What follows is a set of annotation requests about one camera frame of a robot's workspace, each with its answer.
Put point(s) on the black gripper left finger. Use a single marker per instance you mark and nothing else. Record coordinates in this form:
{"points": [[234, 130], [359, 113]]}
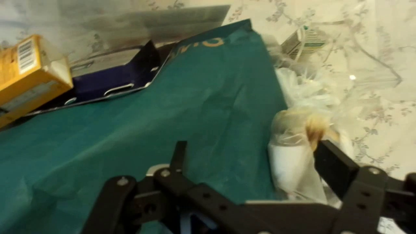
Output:
{"points": [[125, 203]]}

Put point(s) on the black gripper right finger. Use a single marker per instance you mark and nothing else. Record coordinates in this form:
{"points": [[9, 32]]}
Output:
{"points": [[368, 195]]}

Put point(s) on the teal folded cloth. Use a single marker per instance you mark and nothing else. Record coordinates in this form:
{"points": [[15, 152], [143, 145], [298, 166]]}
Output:
{"points": [[173, 125]]}

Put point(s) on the navy blue blister card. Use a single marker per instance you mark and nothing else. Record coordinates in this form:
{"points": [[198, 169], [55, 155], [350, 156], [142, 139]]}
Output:
{"points": [[112, 82]]}

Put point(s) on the crumpled clear plastic bag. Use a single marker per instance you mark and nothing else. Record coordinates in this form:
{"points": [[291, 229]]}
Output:
{"points": [[307, 88]]}

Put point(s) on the orange cardboard box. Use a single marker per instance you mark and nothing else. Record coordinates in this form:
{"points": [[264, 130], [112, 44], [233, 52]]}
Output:
{"points": [[30, 78]]}

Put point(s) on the small grey packaged part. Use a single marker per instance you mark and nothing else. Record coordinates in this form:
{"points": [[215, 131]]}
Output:
{"points": [[301, 39]]}

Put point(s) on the grey plastic sheet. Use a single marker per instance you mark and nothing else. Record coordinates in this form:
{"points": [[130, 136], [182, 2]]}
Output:
{"points": [[143, 21]]}

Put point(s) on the floral bedspread bed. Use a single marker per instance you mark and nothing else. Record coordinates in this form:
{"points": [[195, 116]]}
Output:
{"points": [[277, 10]]}

